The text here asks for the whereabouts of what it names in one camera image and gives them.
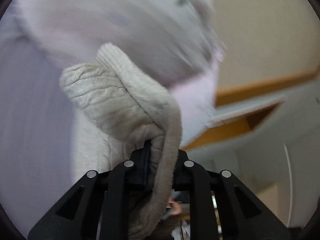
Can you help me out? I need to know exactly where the lavender bed sheet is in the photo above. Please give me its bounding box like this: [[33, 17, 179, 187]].
[[0, 12, 106, 238]]

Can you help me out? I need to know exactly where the beige knit sweater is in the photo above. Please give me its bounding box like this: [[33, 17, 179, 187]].
[[59, 43, 182, 239]]

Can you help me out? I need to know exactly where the pink floral pillow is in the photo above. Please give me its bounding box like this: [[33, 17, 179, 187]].
[[16, 0, 221, 146]]

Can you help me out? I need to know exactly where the person's right hand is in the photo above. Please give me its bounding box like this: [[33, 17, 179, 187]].
[[167, 197, 182, 216]]

